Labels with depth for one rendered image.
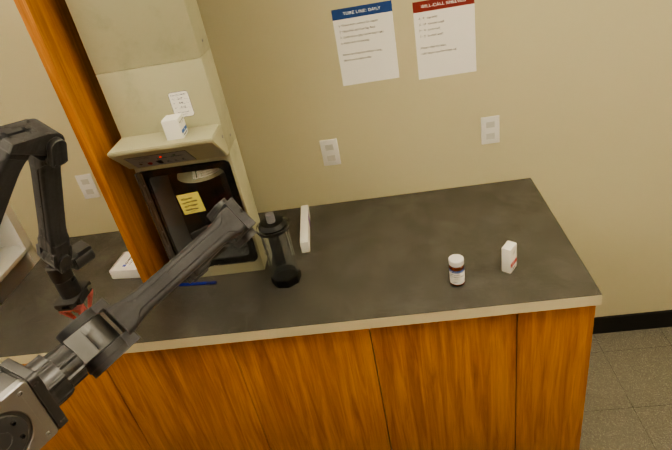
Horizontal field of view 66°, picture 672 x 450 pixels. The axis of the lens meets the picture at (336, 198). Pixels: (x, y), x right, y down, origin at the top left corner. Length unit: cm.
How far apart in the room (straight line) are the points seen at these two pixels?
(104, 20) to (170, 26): 18
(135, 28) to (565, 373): 169
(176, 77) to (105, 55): 20
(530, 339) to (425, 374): 36
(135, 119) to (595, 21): 157
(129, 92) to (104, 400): 109
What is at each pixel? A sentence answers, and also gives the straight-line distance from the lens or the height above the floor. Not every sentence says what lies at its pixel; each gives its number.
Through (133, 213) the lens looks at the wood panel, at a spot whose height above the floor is 125.
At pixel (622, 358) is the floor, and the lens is 283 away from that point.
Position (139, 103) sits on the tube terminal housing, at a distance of 168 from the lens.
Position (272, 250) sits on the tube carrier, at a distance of 169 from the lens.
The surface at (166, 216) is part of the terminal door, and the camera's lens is 183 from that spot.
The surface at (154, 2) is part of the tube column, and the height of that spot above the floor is 187.
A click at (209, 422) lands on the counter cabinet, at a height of 49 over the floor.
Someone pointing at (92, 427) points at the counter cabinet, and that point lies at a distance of 228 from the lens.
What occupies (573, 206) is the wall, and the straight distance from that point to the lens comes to 240.
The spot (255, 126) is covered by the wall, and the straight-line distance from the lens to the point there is 208.
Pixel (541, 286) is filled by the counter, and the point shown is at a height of 94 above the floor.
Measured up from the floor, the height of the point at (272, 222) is 118.
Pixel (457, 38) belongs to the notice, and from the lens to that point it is 198.
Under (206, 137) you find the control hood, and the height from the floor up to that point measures 151.
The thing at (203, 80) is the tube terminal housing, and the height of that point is 164.
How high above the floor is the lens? 205
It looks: 30 degrees down
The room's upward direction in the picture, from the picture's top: 11 degrees counter-clockwise
